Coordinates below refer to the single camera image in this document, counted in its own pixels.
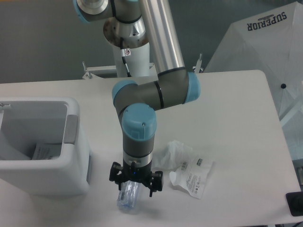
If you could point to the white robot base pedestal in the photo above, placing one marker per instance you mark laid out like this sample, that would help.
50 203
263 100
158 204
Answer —
135 61

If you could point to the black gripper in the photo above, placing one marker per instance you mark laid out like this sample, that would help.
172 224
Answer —
144 175

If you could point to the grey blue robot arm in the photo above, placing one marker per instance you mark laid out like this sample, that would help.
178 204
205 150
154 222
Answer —
136 104

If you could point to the white umbrella with lettering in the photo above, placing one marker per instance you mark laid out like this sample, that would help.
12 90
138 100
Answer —
271 42

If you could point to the black device at table edge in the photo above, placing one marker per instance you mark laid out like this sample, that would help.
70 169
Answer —
295 203

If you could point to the white plastic wrapper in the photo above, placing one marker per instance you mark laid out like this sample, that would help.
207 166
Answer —
188 169

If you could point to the paper sheet inside trash can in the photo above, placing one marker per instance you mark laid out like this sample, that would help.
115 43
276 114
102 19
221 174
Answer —
45 151

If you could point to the white plastic trash can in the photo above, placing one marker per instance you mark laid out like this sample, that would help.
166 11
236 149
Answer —
26 121

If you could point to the left metal table clamp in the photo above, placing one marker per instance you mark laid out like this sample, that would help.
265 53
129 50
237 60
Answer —
87 73

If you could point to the clear plastic water bottle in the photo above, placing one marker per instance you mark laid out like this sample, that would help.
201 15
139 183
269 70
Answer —
127 198

